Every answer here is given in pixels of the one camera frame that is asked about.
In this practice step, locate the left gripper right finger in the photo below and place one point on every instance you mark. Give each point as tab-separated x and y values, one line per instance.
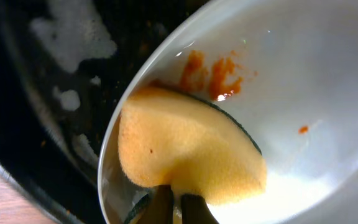
195	210

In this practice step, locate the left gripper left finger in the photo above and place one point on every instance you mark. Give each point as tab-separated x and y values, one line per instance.
156	208

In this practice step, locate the yellow sponge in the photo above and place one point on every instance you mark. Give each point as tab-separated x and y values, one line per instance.
166	138

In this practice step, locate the light blue-grey plate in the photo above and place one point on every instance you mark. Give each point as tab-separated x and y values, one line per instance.
299	100

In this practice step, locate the round black tray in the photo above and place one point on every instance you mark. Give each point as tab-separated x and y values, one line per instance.
64	66

